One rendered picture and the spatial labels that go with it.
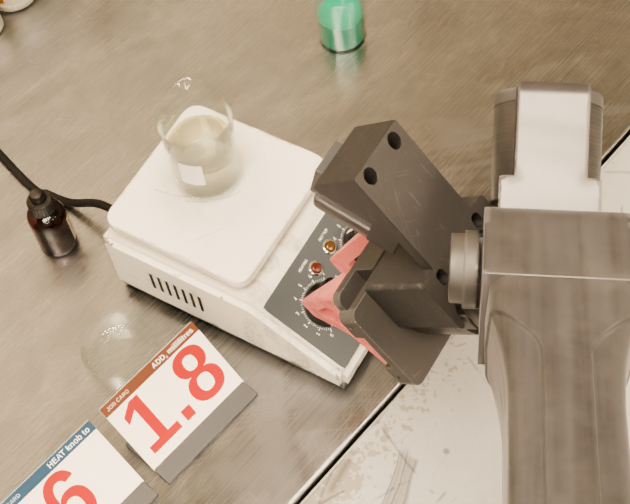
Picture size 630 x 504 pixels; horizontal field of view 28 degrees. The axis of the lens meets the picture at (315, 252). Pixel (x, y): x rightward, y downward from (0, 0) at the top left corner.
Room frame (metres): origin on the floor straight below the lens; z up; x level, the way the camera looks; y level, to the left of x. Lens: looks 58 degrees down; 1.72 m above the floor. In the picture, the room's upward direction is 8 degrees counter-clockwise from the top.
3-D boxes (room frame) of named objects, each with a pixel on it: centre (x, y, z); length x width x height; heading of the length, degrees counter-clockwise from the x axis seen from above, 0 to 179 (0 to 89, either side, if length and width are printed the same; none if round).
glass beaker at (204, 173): (0.53, 0.07, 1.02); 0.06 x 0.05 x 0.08; 8
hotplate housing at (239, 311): (0.50, 0.04, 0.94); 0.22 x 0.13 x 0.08; 53
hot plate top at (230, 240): (0.52, 0.06, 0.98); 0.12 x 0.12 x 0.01; 53
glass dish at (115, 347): (0.44, 0.15, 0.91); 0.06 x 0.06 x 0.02
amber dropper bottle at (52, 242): (0.55, 0.20, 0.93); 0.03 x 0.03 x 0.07
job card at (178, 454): (0.39, 0.11, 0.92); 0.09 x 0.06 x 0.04; 130
